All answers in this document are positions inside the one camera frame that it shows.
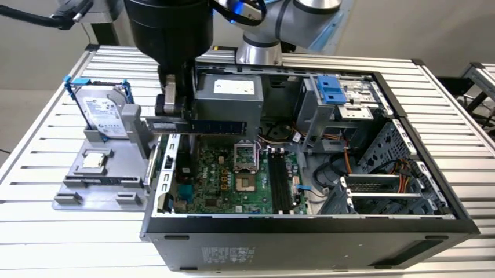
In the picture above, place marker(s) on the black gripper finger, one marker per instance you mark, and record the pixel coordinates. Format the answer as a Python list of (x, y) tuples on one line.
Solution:
[(169, 104), (190, 92)]

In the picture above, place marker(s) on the metal slat side table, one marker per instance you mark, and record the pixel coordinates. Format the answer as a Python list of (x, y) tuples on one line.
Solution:
[(481, 71)]

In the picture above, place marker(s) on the grey metal drive cage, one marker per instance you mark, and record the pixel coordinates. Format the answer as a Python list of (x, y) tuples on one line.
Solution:
[(317, 121)]

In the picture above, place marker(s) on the black round fan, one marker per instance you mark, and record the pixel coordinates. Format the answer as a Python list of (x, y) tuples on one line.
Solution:
[(277, 131)]

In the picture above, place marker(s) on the grey power supply unit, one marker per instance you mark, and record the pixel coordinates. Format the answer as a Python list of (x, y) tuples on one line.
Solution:
[(229, 107)]

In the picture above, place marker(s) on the CPU socket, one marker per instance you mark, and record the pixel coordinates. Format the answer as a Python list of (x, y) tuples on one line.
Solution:
[(246, 182)]

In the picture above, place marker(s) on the grey metal disk bay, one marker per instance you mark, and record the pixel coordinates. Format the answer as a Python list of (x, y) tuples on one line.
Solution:
[(372, 195)]

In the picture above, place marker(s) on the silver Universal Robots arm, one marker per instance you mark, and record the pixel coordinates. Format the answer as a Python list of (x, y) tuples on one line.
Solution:
[(302, 17)]

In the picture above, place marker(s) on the blue plastic drive latch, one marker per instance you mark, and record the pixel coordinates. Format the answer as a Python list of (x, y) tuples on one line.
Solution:
[(329, 84)]

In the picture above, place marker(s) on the black RAM slot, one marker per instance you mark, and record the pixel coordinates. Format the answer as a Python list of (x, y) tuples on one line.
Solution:
[(284, 181), (277, 181), (273, 181), (289, 181)]

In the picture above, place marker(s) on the hard disk in blue carrier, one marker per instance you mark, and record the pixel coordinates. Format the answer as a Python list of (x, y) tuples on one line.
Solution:
[(101, 110)]

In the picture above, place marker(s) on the black upright post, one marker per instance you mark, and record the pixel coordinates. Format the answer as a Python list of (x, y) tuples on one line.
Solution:
[(105, 34)]

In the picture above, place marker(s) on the grey parts rack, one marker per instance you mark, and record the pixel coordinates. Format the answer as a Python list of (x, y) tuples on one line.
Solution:
[(123, 162)]

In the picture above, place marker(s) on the silver CPU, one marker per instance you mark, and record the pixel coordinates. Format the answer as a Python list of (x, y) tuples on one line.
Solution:
[(94, 160)]

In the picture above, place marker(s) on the green motherboard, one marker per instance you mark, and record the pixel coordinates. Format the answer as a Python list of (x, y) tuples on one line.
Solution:
[(217, 185)]

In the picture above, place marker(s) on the black PC case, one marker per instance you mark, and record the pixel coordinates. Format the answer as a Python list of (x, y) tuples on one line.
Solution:
[(272, 246)]

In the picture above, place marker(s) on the green RAM stick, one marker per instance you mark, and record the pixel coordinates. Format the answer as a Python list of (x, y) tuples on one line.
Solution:
[(217, 127)]

